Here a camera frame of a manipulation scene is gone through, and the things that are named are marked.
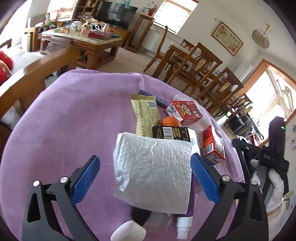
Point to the red white milk carton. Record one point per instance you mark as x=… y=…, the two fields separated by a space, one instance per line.
x=186 y=112

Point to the white standing air conditioner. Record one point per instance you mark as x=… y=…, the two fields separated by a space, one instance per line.
x=243 y=70

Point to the red small carton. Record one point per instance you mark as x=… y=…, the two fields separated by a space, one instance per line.
x=213 y=145

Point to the wooden dining chair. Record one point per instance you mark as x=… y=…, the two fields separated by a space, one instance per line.
x=220 y=90
x=158 y=52
x=195 y=68

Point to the framed floral picture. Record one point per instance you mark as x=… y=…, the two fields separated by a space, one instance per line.
x=227 y=38

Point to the tall wooden plant stand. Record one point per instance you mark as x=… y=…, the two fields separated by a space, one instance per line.
x=139 y=32

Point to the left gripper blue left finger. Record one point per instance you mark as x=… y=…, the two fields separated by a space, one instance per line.
x=82 y=178

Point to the white paper towel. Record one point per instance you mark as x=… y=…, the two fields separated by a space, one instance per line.
x=152 y=174

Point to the right hand white glove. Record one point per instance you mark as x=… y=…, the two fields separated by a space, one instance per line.
x=271 y=186

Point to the gold snack wrapper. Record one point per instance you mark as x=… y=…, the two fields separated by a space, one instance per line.
x=147 y=114

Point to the black flat television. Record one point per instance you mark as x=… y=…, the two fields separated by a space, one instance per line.
x=115 y=14

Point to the wooden sofa frame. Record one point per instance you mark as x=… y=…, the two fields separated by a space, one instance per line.
x=25 y=85

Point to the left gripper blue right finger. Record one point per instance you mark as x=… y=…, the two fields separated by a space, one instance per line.
x=207 y=176

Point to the wooden coffee table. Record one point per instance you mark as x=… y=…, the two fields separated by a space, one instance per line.
x=93 y=52

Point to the orange tangerine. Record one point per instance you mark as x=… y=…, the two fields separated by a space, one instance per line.
x=171 y=121

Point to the wooden dining table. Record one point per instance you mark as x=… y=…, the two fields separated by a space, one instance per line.
x=178 y=55

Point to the blue stick wrapper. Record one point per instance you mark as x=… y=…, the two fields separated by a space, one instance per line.
x=160 y=102

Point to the purple tablecloth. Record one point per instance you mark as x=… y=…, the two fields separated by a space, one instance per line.
x=76 y=117

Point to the crystal ceiling lamp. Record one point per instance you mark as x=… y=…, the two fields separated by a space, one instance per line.
x=260 y=37

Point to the wooden bookshelf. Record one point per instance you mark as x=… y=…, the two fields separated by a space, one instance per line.
x=84 y=8

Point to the purple white tube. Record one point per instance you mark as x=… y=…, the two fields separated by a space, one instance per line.
x=184 y=221

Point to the black barcode package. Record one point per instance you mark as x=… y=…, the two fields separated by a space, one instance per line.
x=176 y=133

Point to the red cushion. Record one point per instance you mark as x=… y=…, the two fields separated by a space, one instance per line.
x=6 y=59
x=5 y=72

